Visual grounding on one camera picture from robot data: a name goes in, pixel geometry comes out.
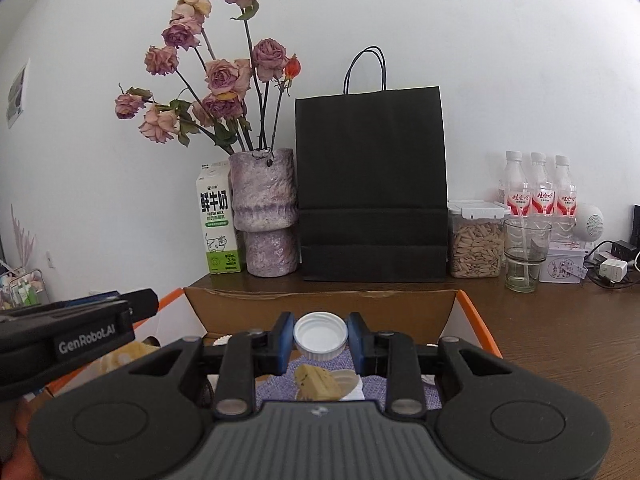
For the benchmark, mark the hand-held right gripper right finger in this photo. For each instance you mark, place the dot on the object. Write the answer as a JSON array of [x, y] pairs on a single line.
[[354, 345]]

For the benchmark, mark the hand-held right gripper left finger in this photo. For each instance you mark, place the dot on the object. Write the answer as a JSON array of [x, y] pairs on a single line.
[[286, 345]]

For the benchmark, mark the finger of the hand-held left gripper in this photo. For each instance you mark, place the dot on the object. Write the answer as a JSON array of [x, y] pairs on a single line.
[[145, 304]]

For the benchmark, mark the white plastic lid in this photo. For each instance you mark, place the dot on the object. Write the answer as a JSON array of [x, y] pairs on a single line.
[[345, 376], [320, 335]]

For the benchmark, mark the purple cloth pouch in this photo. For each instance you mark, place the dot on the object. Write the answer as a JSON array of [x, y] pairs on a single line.
[[275, 389]]

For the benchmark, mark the red orange cardboard box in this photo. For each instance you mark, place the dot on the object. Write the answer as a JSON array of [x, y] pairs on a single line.
[[400, 310]]

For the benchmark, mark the orange white plush toy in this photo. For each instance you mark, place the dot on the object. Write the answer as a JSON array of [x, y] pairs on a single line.
[[120, 357]]

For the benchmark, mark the person's left hand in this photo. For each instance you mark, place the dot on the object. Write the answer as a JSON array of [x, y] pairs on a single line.
[[22, 420]]

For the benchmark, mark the white green milk carton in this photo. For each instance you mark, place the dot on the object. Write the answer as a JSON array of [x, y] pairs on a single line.
[[217, 220]]

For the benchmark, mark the purple textured vase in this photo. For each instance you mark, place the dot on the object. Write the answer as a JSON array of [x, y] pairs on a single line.
[[262, 200]]

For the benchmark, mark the clear jar of seeds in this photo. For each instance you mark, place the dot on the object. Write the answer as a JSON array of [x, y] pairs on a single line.
[[475, 250]]

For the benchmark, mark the black paper bag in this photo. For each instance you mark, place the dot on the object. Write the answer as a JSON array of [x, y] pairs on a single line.
[[370, 185]]

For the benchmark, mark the clear drinking glass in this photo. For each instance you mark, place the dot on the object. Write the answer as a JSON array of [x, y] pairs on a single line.
[[525, 270]]

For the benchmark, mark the white printed tin box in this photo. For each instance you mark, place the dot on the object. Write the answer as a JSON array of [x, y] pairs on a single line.
[[560, 262]]

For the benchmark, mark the red label water bottle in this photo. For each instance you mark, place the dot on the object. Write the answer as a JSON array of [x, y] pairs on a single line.
[[541, 192], [565, 195], [515, 190]]

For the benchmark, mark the dried pink roses bunch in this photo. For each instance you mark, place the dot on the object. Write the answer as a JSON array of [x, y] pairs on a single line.
[[222, 80]]

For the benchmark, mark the white round speaker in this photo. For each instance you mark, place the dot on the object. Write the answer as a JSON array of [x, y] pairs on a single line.
[[590, 222]]

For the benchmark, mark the white plug charger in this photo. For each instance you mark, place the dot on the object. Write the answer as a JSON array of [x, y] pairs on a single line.
[[612, 270]]

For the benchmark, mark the black power adapter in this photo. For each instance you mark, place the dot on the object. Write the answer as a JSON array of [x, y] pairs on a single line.
[[625, 250]]

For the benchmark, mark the black upright device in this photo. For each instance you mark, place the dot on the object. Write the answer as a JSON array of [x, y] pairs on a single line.
[[636, 225]]

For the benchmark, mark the wall poster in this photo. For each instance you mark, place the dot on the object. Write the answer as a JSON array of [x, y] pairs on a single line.
[[17, 95]]

